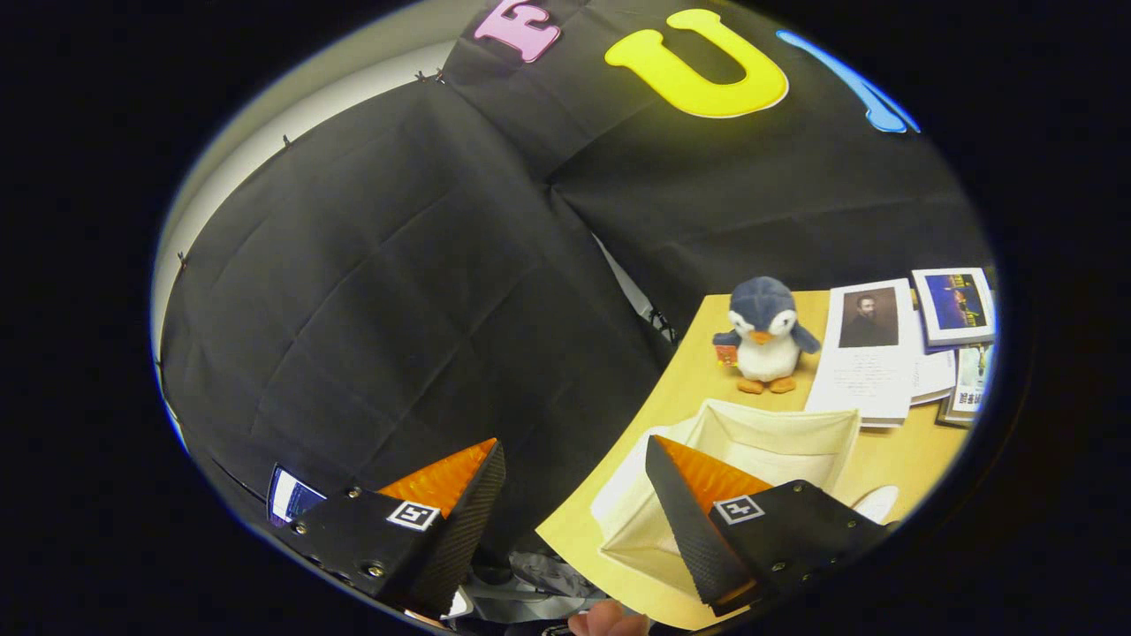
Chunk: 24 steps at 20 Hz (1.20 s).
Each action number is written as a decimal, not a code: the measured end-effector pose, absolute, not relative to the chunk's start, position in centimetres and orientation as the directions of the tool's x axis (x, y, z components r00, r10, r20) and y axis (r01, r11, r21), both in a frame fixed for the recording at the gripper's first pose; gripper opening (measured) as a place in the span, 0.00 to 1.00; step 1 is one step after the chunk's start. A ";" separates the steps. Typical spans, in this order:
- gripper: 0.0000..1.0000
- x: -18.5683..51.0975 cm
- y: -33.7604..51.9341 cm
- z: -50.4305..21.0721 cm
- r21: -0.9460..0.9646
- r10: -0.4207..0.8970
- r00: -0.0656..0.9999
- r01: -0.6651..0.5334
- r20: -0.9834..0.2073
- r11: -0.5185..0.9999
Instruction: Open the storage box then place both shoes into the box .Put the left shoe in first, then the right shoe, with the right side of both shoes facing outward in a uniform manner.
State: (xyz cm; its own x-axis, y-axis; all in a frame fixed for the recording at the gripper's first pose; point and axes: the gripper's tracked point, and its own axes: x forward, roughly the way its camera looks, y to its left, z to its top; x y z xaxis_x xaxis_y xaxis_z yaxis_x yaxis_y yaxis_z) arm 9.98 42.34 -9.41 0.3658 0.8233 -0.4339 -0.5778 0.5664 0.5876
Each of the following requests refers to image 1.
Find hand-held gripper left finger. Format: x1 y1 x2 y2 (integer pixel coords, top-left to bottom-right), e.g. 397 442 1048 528
269 437 508 619

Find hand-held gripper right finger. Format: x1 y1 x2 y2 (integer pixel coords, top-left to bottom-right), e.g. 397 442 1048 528
643 435 889 617

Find beige fabric storage box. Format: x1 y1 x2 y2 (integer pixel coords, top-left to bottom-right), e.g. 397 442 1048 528
589 397 862 603

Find white shoe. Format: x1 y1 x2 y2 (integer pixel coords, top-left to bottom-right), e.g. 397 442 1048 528
851 484 901 526

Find computer monitor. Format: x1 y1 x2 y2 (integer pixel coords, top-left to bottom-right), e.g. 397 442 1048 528
268 465 330 528

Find grey penguin plush toy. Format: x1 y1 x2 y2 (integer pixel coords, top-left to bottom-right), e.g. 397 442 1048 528
712 276 823 396

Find white book with portrait cover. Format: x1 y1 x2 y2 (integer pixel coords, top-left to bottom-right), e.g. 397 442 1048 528
804 279 915 429

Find black backdrop cloth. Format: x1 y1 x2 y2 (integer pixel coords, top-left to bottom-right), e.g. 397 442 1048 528
155 0 995 566

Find thin white booklet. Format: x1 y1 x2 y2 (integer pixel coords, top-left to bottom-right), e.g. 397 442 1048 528
910 349 958 405

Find book with pale blue cover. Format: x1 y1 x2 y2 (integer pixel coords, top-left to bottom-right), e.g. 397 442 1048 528
950 343 997 420

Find book with blue photo cover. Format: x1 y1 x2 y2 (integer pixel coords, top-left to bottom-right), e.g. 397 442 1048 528
912 267 998 347

